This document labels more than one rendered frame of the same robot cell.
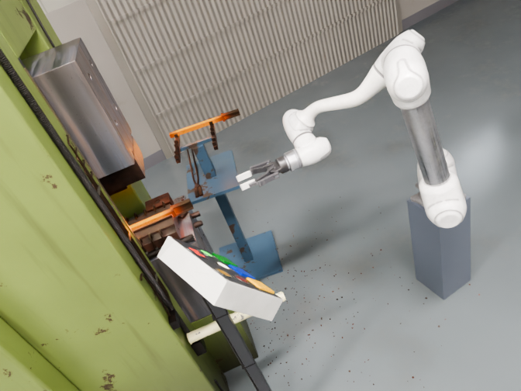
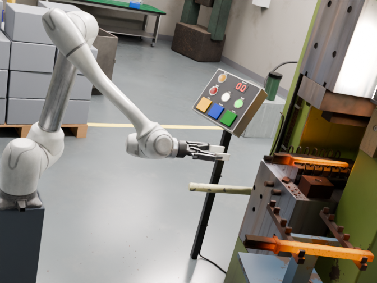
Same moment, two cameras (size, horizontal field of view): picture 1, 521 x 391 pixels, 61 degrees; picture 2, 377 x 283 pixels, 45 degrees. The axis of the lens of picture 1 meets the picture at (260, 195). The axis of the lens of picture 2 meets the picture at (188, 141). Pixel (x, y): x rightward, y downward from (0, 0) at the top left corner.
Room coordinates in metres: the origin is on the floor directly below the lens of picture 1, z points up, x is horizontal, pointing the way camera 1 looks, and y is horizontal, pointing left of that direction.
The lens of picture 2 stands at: (3.35, -0.60, 1.73)
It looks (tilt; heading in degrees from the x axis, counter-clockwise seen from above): 21 degrees down; 164
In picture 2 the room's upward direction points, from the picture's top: 13 degrees clockwise
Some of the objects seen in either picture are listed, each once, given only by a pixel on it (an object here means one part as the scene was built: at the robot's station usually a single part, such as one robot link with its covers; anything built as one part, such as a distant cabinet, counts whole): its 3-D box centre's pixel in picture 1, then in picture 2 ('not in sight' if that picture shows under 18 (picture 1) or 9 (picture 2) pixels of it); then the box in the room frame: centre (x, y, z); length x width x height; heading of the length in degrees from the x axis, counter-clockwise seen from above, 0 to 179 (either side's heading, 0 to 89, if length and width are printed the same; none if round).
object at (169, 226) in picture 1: (131, 240); (324, 168); (1.56, 0.60, 0.96); 0.42 x 0.20 x 0.09; 94
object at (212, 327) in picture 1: (236, 316); (226, 189); (1.24, 0.28, 0.62); 0.44 x 0.05 x 0.05; 94
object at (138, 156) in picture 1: (88, 177); (350, 97); (1.56, 0.60, 1.32); 0.42 x 0.20 x 0.10; 94
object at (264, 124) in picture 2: not in sight; (257, 90); (-1.81, 1.58, 0.44); 0.92 x 0.76 x 0.89; 16
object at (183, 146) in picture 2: (277, 167); (186, 149); (1.64, -0.11, 1.00); 0.09 x 0.08 x 0.07; 94
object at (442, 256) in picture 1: (440, 242); (12, 252); (1.49, -0.78, 0.30); 0.20 x 0.20 x 0.60; 17
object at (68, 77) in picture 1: (53, 118); (376, 46); (1.60, 0.60, 1.56); 0.42 x 0.39 x 0.40; 94
